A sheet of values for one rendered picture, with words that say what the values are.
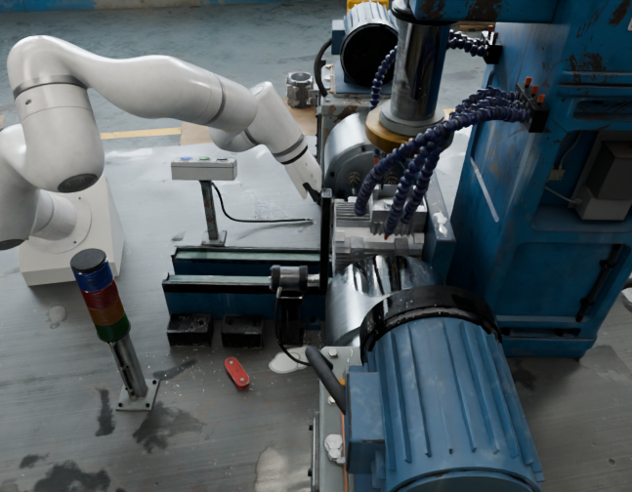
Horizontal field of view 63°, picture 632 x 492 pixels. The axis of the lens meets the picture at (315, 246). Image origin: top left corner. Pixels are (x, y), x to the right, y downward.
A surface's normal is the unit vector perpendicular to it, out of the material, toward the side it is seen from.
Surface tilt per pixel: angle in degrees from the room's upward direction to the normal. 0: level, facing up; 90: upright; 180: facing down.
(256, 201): 0
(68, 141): 50
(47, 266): 45
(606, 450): 0
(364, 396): 0
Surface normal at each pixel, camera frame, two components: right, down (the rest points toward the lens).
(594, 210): -0.01, 0.65
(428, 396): -0.37, -0.70
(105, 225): 0.14, -0.07
